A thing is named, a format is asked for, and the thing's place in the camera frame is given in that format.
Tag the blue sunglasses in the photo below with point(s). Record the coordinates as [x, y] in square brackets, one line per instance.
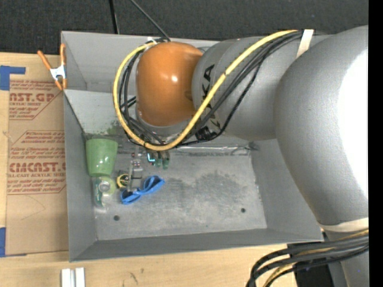
[140, 190]

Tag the clear plastic bottle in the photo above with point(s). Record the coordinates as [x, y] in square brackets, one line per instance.
[103, 190]

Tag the green cup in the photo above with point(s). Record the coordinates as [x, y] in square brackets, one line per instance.
[100, 157]

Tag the black cylinder on white bracket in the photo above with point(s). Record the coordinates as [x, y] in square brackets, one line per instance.
[206, 133]

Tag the brown cardboard board red print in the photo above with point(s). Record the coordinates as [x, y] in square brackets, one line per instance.
[33, 160]

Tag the grey metal bin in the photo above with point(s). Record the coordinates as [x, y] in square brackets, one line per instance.
[194, 208]

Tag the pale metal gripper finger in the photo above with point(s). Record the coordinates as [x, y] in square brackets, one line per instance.
[138, 172]
[130, 176]

